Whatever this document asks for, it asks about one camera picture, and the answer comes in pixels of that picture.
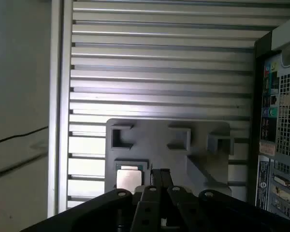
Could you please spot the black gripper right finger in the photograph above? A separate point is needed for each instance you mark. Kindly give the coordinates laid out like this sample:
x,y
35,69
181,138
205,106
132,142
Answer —
x,y
183,210

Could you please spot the silver square CPU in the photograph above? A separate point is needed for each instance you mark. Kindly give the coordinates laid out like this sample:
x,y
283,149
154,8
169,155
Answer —
x,y
129,178

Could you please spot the black open PC case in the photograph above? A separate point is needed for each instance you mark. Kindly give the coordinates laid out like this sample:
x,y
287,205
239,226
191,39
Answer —
x,y
287,108

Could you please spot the grey plastic parts rack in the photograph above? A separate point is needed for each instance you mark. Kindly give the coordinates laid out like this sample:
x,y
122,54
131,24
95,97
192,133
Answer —
x,y
154,145

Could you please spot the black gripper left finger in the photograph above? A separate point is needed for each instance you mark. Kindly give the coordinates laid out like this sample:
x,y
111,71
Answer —
x,y
147,207

